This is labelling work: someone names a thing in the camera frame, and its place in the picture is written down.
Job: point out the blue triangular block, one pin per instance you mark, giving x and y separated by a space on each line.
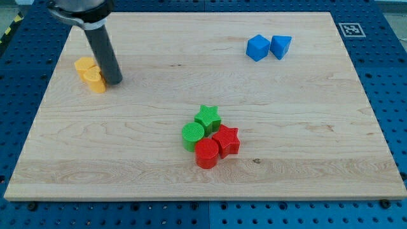
280 46

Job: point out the red star block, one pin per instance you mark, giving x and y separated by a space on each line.
227 140

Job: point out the white fiducial marker tag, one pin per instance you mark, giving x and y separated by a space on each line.
351 30

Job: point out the green cylinder block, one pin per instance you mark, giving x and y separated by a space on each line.
192 133

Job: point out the yellow heart block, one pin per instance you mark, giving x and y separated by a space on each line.
93 78

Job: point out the wooden board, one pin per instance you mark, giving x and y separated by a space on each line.
306 128

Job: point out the blue cube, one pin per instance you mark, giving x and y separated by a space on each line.
257 47

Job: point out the red cylinder block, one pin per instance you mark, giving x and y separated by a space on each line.
206 153

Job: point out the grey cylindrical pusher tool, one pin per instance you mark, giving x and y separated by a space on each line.
104 54

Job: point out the green star block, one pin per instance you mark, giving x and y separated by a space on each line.
209 119

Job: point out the yellow hexagon block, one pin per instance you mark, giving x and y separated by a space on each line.
82 65

